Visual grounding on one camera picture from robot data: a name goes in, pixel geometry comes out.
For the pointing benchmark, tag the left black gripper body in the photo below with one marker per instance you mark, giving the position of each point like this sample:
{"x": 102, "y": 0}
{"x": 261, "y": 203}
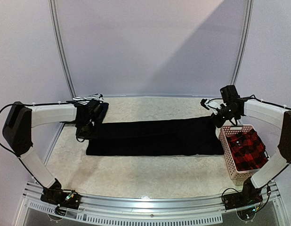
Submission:
{"x": 86, "y": 130}

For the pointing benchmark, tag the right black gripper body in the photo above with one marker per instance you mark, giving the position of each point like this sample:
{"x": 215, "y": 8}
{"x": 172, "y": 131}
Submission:
{"x": 216, "y": 116}

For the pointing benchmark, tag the black garment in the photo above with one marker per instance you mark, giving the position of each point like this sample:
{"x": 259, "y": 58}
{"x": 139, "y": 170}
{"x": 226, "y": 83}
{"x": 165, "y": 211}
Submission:
{"x": 185, "y": 137}

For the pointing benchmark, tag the black white striped tank top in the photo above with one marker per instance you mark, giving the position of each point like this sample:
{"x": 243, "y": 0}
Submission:
{"x": 86, "y": 99}

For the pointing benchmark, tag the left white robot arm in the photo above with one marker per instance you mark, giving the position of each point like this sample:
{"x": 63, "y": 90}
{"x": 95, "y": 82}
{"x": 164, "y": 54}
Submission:
{"x": 22, "y": 119}

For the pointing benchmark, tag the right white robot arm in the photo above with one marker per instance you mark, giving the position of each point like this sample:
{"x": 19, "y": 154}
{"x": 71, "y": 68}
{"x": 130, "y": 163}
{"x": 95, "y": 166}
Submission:
{"x": 274, "y": 123}

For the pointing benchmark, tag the pink perforated laundry basket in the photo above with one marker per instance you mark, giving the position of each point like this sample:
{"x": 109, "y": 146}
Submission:
{"x": 229, "y": 130}

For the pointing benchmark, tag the folded blue garment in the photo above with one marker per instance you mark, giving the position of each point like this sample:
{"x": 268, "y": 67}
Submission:
{"x": 100, "y": 118}

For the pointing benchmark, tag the red black plaid shirt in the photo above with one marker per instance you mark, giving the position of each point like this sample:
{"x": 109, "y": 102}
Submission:
{"x": 248, "y": 150}

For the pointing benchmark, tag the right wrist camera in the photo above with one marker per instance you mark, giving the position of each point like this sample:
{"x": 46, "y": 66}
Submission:
{"x": 211, "y": 104}

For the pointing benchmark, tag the right aluminium corner post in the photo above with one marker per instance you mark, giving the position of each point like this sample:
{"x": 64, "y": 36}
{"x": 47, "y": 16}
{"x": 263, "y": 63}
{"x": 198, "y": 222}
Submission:
{"x": 243, "y": 40}

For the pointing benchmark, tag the aluminium corner post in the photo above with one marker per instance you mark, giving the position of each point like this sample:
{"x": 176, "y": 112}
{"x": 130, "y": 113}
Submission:
{"x": 60, "y": 46}
{"x": 243, "y": 40}

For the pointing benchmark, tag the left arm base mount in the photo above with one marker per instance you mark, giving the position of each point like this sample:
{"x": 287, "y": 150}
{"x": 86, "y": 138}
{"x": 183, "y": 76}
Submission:
{"x": 63, "y": 198}

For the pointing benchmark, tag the aluminium front rail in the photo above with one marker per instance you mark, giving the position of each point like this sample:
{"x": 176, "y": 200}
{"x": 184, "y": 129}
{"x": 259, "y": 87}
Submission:
{"x": 111, "y": 211}

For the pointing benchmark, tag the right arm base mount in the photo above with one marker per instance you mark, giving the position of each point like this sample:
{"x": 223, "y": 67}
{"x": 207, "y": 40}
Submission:
{"x": 233, "y": 199}

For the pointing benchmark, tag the left aluminium corner post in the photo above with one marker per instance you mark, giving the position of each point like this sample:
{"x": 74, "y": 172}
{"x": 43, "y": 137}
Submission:
{"x": 60, "y": 46}

